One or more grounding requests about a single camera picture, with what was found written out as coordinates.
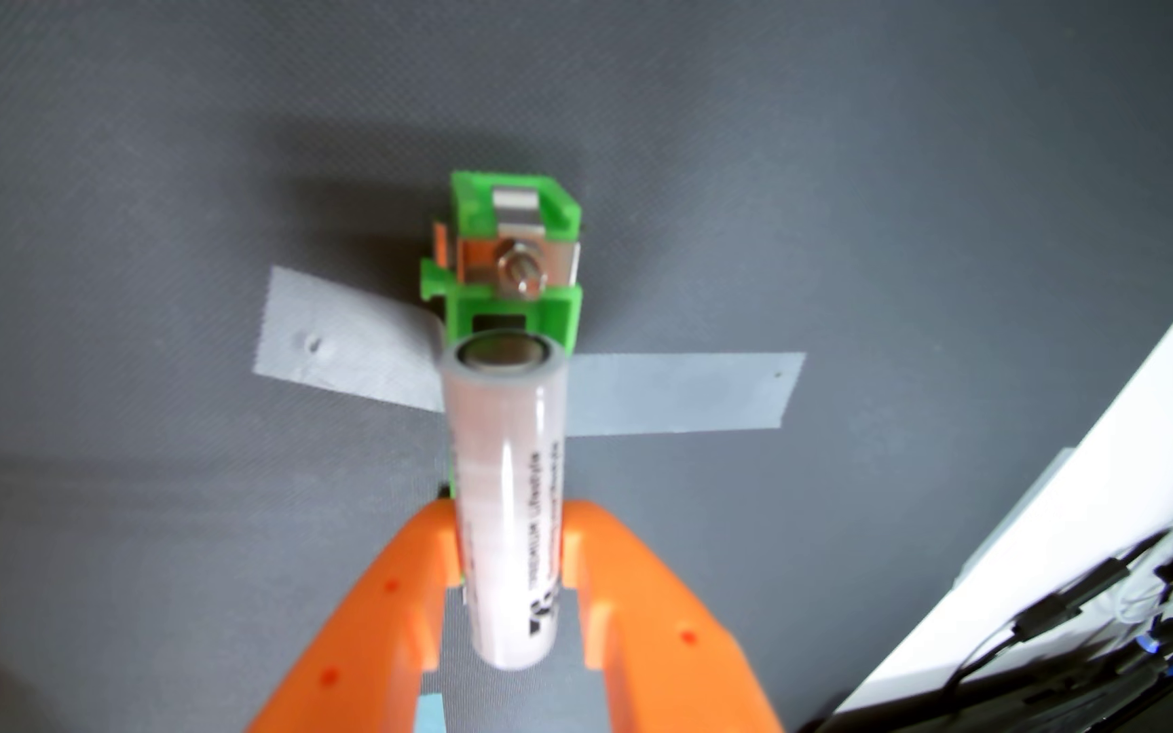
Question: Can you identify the dark grey mat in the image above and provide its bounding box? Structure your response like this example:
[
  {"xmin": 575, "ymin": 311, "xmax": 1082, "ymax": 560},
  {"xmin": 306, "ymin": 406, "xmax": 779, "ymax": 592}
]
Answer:
[{"xmin": 0, "ymin": 0, "xmax": 1173, "ymax": 733}]

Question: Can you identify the white cylindrical battery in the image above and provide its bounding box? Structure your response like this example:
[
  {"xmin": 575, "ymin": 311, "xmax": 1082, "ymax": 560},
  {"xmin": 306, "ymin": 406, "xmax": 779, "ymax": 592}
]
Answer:
[{"xmin": 440, "ymin": 331, "xmax": 570, "ymax": 671}]

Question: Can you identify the grey tape strip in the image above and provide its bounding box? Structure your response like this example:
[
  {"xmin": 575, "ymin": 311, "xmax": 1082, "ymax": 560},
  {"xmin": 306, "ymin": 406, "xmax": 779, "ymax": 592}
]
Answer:
[
  {"xmin": 564, "ymin": 352, "xmax": 808, "ymax": 437},
  {"xmin": 253, "ymin": 265, "xmax": 447, "ymax": 413}
]

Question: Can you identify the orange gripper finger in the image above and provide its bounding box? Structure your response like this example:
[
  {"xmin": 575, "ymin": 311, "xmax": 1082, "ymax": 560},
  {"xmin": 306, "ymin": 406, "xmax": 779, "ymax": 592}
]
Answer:
[
  {"xmin": 245, "ymin": 497, "xmax": 464, "ymax": 733},
  {"xmin": 560, "ymin": 500, "xmax": 783, "ymax": 733}
]

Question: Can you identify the black cable with adapter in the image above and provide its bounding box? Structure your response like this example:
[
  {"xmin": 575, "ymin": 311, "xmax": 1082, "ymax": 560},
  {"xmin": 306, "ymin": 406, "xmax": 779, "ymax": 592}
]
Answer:
[{"xmin": 943, "ymin": 555, "xmax": 1173, "ymax": 704}]

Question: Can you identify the green battery holder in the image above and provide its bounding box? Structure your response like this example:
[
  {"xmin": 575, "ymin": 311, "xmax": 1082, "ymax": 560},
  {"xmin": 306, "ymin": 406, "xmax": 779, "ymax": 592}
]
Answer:
[{"xmin": 420, "ymin": 170, "xmax": 584, "ymax": 607}]

